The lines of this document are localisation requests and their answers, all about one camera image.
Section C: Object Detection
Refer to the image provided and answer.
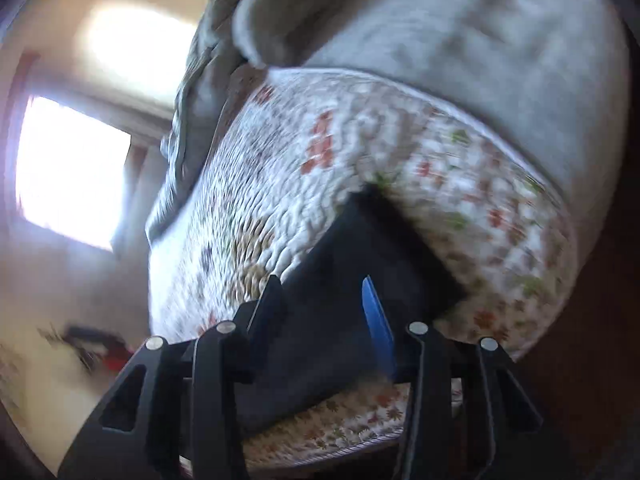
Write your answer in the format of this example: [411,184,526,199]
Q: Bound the grey bed sheet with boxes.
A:
[232,0,632,241]

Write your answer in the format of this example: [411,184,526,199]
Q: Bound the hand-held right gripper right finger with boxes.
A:
[361,276,544,480]

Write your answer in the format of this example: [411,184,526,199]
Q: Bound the red and black object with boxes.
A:
[37,324,132,377]

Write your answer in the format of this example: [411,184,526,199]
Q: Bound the black pants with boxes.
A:
[234,182,469,434]

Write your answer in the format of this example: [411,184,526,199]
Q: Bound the grey comforter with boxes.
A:
[145,0,273,242]

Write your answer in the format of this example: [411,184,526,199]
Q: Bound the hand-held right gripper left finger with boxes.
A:
[57,275,287,480]

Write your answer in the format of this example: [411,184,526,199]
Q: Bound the floral quilted bedspread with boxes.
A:
[147,66,581,472]

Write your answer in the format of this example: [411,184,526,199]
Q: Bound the bright window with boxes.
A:
[15,94,134,252]

